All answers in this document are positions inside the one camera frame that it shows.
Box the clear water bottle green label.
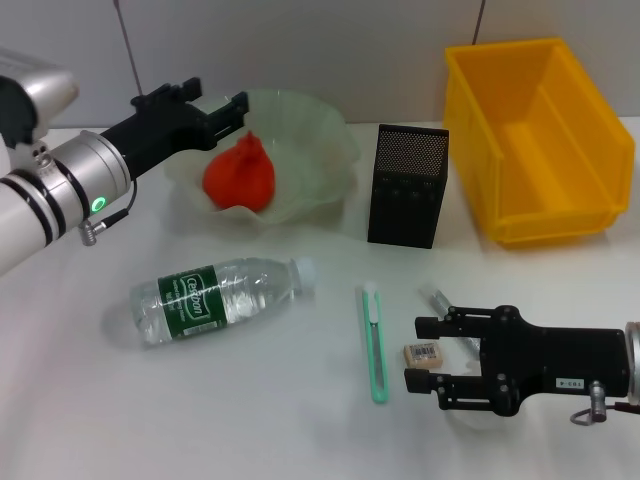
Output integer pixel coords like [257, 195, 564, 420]
[129, 256, 319, 346]

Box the yellow plastic bin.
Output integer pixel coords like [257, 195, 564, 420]
[443, 37, 636, 250]

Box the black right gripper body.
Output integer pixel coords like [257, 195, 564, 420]
[479, 303, 630, 416]

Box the green translucent fruit plate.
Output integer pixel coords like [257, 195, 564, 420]
[164, 88, 361, 226]

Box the silver pen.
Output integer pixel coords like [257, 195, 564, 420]
[418, 285, 482, 359]

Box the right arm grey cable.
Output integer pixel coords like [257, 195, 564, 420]
[569, 379, 640, 427]

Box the left arm grey cable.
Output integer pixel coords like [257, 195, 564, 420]
[81, 177, 140, 246]

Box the beige eraser with barcode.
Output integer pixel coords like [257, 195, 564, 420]
[402, 342, 445, 371]

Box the black mesh pen holder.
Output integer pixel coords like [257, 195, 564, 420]
[367, 123, 450, 250]

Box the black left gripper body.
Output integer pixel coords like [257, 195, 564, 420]
[99, 82, 211, 181]

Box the green utility knife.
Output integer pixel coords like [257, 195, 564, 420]
[360, 281, 390, 405]

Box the white paper ball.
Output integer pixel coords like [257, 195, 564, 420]
[447, 360, 501, 431]

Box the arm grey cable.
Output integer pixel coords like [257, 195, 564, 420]
[569, 379, 640, 427]
[81, 177, 140, 246]

